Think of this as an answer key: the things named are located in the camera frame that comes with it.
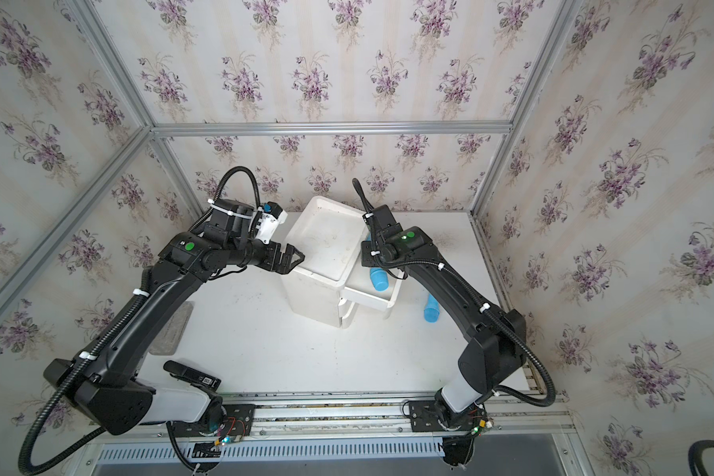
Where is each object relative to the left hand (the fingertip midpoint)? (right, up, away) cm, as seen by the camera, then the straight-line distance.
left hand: (290, 251), depth 72 cm
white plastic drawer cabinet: (+10, -7, 0) cm, 13 cm away
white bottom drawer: (+14, -18, +12) cm, 26 cm away
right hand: (+22, -1, +9) cm, 24 cm away
